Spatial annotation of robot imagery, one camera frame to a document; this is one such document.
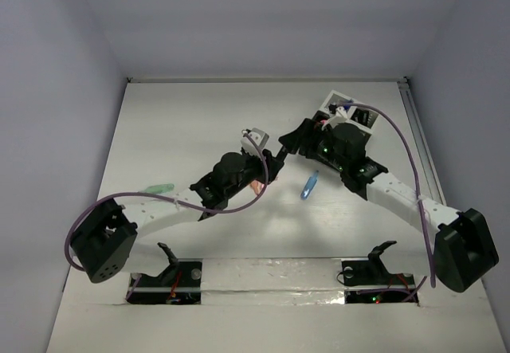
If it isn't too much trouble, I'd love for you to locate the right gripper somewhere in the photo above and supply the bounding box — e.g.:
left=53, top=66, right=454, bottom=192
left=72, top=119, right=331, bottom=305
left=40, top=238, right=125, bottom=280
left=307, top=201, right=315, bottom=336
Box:
left=278, top=118, right=347, bottom=172

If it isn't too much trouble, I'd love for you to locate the blue cap black highlighter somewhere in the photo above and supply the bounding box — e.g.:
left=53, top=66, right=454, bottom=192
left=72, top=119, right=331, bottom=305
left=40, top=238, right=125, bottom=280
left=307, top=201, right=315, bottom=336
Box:
left=344, top=100, right=353, bottom=111

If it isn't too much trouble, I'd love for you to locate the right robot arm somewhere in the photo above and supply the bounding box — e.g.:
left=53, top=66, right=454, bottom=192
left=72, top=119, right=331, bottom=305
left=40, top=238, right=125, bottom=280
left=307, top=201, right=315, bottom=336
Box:
left=279, top=119, right=499, bottom=292

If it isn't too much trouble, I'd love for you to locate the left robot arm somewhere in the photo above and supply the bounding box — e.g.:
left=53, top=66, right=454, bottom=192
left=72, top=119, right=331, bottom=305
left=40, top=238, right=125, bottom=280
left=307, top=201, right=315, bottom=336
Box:
left=65, top=149, right=285, bottom=285

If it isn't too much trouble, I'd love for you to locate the orange translucent highlighter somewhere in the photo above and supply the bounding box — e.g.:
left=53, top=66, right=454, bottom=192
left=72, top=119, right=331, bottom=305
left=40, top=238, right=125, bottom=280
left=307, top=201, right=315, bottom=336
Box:
left=249, top=180, right=265, bottom=195

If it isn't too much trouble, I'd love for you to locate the blue translucent highlighter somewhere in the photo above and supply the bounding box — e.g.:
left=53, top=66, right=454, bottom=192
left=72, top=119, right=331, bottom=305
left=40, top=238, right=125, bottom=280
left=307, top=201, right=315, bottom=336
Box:
left=300, top=171, right=320, bottom=200

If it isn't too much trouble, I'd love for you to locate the black slotted organizer box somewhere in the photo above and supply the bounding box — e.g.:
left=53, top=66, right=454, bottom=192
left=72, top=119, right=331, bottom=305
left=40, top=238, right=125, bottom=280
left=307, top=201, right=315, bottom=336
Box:
left=312, top=112, right=368, bottom=173

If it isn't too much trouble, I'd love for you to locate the white organizer box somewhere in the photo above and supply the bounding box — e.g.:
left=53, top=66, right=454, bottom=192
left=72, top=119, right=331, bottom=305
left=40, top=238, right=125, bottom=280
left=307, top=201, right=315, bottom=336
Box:
left=320, top=90, right=379, bottom=135

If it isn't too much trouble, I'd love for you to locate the green translucent highlighter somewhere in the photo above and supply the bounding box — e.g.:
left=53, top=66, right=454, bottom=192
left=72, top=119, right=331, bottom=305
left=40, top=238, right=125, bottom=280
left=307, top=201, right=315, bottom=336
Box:
left=143, top=183, right=175, bottom=194

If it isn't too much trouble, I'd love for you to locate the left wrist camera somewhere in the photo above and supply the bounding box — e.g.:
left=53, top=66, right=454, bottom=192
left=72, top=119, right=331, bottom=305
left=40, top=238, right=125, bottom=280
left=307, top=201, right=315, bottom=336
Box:
left=241, top=127, right=269, bottom=156

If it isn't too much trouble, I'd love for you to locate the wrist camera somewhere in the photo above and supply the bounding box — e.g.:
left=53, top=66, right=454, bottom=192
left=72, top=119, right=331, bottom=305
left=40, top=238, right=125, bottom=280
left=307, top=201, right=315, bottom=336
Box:
left=322, top=100, right=354, bottom=130
left=241, top=127, right=269, bottom=156

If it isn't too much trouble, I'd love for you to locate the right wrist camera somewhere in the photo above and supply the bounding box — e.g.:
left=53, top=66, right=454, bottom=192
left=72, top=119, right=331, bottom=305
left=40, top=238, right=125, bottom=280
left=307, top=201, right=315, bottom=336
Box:
left=322, top=100, right=354, bottom=130

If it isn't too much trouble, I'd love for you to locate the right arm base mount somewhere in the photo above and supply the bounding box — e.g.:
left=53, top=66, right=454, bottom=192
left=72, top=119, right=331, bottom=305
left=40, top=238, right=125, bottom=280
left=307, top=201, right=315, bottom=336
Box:
left=335, top=241, right=419, bottom=304

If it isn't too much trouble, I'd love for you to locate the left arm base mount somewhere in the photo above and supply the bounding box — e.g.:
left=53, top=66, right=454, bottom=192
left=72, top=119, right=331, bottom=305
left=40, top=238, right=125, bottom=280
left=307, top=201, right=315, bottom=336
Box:
left=125, top=242, right=202, bottom=305

